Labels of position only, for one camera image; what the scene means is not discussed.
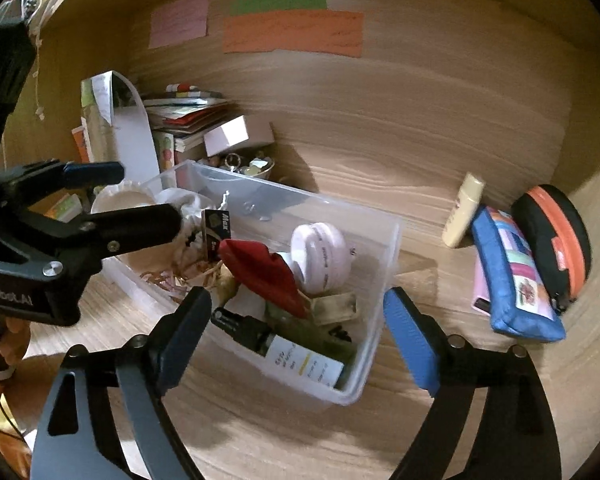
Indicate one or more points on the pink white round case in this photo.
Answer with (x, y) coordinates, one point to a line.
(320, 255)

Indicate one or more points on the green paper note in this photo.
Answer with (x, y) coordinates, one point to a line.
(280, 3)

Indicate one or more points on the orange paper note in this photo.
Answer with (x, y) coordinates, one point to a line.
(295, 32)

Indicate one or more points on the person's left hand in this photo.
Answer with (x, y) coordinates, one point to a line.
(16, 342)

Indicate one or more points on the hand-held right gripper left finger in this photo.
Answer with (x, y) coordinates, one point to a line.
(180, 345)

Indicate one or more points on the pink flat case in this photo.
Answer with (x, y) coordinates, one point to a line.
(481, 285)

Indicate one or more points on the red cloth pouch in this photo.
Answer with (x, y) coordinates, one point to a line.
(265, 270)

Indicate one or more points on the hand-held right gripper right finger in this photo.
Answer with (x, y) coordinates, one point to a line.
(410, 340)

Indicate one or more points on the beige rubber bands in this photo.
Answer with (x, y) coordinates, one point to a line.
(165, 280)

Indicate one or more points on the cream lotion tube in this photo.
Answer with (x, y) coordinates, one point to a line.
(462, 210)

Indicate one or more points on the small gold packet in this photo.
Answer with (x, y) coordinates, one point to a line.
(335, 307)

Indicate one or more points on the green yellow small box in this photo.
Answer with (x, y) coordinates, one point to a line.
(62, 207)

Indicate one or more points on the bowl of small trinkets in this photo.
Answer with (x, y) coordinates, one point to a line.
(252, 167)

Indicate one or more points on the stack of books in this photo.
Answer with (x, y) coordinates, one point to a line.
(190, 115)

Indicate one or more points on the green spray bottle white label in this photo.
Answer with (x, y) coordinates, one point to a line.
(300, 360)

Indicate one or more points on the small white cardboard box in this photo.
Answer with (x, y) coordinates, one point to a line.
(235, 135)

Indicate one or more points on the small black box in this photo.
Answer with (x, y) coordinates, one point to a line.
(216, 232)

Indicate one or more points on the clear plastic storage bin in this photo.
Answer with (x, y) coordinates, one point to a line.
(375, 270)

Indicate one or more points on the green yellow upright packets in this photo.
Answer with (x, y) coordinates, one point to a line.
(92, 130)

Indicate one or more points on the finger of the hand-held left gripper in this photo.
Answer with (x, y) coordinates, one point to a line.
(90, 172)
(135, 227)

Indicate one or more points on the pink paper note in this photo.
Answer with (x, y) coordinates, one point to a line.
(180, 20)

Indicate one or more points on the blue patchwork pencil case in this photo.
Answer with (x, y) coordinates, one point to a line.
(520, 280)

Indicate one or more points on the black orange round zip case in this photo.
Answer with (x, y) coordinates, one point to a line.
(555, 240)

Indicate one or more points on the white paper bag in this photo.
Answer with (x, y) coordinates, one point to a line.
(130, 135)

